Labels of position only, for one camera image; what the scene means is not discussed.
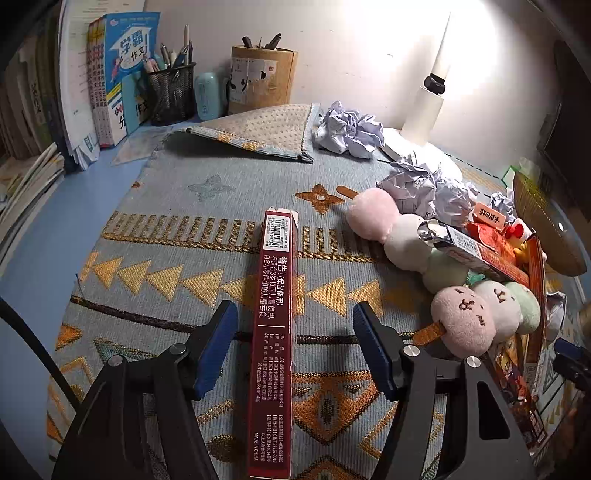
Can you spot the black monitor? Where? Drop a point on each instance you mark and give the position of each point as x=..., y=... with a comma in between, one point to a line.
x=565, y=115

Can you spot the paper ball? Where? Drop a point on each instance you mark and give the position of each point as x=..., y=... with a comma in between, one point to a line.
x=502, y=205
x=455, y=201
x=346, y=129
x=408, y=187

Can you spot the small orange carton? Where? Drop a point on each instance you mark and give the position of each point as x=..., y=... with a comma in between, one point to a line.
x=487, y=213

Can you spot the white cat plush with fries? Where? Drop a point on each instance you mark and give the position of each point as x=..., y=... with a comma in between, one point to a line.
x=517, y=230

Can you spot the plain dango skewer plush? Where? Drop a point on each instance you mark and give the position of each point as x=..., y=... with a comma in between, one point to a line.
x=397, y=230

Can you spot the tan cylinder pen holder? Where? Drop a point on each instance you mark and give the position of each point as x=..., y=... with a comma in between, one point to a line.
x=263, y=78

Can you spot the gold ribbed bowl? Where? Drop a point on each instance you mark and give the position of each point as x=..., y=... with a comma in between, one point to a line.
x=554, y=240

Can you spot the white desk lamp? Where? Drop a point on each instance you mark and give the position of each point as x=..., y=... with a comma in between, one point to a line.
x=422, y=115

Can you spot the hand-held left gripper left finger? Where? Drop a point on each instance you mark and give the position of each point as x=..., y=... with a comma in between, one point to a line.
x=214, y=350

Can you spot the red flat box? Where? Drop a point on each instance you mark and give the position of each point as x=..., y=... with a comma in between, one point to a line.
x=535, y=300

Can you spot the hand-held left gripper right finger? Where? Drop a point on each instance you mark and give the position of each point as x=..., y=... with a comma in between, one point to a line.
x=375, y=350

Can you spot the printed card packet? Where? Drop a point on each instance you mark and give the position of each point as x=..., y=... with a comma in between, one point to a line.
x=526, y=406

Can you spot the grey white packet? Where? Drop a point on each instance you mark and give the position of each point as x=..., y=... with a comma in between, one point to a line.
x=556, y=316

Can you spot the blue illustrated workbook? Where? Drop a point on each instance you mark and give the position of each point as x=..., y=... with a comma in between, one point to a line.
x=131, y=69

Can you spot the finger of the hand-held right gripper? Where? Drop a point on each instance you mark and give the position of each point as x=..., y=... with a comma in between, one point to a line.
x=575, y=362

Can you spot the flat stack of books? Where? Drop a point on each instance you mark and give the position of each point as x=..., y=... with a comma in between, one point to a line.
x=25, y=189

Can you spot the orange plush pillow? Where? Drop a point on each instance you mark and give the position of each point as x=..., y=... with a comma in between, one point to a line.
x=489, y=237

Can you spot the upright white paper sheets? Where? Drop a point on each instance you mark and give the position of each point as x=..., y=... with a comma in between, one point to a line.
x=76, y=83

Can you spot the dango skewer plush with faces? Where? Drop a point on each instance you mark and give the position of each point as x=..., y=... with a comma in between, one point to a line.
x=461, y=318

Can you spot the dark red long box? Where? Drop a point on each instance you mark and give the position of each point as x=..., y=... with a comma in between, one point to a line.
x=272, y=341

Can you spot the black mesh pen holder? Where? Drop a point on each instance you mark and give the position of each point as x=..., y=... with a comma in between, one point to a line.
x=171, y=94

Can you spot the row of upright books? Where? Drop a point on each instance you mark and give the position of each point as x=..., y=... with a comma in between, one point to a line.
x=27, y=101

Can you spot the red box with foil end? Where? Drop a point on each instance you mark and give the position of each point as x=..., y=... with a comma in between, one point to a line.
x=480, y=256

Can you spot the light blue case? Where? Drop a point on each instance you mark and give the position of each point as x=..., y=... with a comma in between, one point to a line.
x=211, y=96

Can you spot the red patterned book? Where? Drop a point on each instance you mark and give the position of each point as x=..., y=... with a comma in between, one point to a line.
x=98, y=83

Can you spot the patterned woven mat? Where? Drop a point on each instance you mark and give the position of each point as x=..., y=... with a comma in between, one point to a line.
x=184, y=198

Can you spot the bunch of dark pens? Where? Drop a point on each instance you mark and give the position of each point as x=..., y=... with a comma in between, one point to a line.
x=263, y=42

